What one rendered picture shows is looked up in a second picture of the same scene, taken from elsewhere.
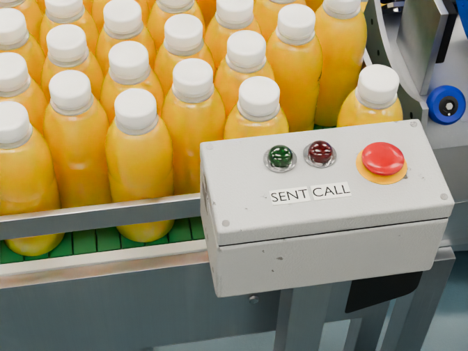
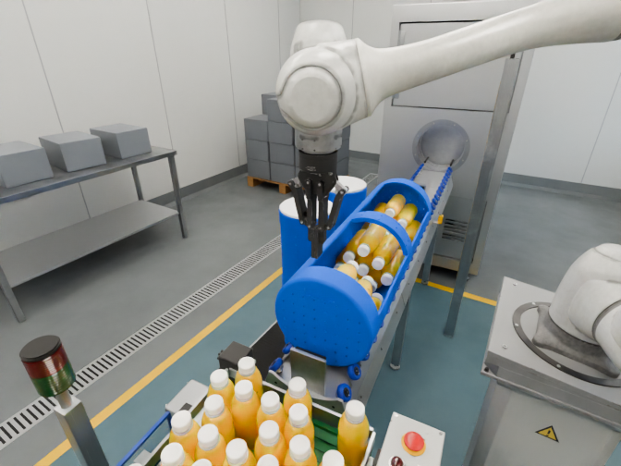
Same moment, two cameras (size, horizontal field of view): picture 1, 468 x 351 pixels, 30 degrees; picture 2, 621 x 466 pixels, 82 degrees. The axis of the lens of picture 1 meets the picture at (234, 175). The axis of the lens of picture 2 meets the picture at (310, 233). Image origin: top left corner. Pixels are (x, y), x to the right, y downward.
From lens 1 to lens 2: 51 cm
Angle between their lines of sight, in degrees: 45
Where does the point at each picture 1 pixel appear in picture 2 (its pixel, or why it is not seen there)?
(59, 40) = not seen: outside the picture
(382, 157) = (415, 440)
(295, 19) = (300, 413)
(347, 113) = (352, 432)
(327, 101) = not seen: hidden behind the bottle
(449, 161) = not seen: hidden behind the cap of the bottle
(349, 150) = (398, 449)
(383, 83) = (359, 409)
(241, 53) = (305, 451)
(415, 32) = (307, 374)
